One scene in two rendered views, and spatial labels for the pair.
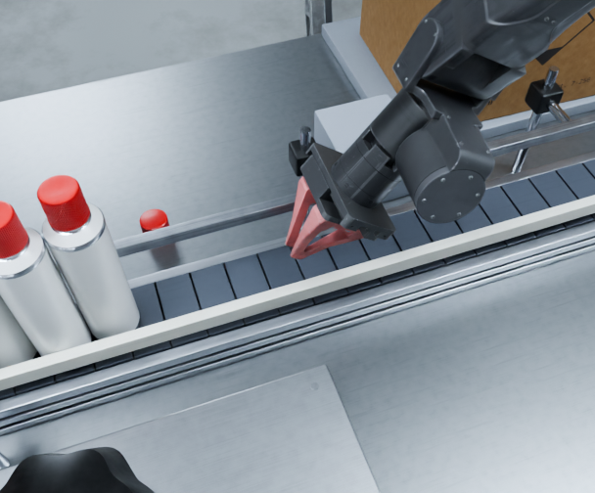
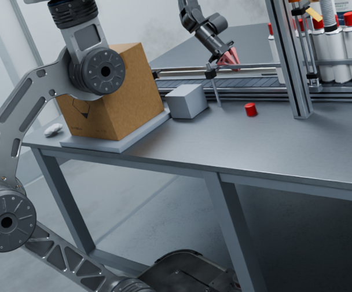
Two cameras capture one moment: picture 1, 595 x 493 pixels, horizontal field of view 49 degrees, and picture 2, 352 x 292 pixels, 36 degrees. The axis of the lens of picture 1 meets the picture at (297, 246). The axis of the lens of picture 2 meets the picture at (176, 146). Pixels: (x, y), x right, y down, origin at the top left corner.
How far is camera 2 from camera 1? 2.11 m
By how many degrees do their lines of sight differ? 83
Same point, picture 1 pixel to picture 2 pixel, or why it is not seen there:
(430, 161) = (219, 18)
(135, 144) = (220, 138)
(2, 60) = not seen: outside the picture
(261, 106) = (175, 137)
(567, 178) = (167, 86)
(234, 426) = not seen: hidden behind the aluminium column
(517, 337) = not seen: hidden behind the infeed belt
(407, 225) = (207, 84)
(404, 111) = (206, 26)
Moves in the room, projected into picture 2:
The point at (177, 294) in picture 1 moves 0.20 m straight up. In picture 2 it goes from (268, 83) to (253, 27)
